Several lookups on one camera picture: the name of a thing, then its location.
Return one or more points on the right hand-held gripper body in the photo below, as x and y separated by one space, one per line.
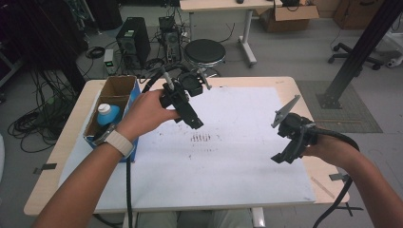
296 126

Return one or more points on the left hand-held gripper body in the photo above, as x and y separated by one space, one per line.
190 83

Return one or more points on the cardboard box with blue sides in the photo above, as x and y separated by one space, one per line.
117 87

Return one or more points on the blue liquid bottle white cap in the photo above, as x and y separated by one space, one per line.
107 115

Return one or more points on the person's right hand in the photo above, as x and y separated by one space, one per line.
329 150

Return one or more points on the person's left hand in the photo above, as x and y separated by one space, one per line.
145 112

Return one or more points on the round black stool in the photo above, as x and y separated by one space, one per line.
204 51

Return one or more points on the thin wooden stick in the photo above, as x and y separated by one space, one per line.
323 187

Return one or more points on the open computer case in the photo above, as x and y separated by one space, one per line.
171 41

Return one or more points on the black tape piece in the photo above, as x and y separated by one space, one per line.
337 177
47 167

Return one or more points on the dark grey floor mat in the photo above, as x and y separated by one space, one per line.
348 117

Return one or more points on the white paper sheet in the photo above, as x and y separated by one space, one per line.
215 177

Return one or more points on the white table leg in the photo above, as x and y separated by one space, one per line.
258 218

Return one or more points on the black computer tower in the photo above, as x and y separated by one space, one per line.
133 41

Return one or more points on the black tape cross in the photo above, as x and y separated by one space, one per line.
350 209

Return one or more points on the wooden desk with white legs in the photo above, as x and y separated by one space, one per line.
221 5

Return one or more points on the small grey power supply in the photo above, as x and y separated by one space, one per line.
108 61

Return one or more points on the black office chair base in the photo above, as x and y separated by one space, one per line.
351 55

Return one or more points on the open cardboard box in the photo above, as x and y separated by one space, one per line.
286 19

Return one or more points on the closed cardboard box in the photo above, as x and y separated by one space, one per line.
355 15

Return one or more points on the black curtain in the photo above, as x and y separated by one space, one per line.
38 34

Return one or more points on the black aluminium post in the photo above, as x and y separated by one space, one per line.
364 47

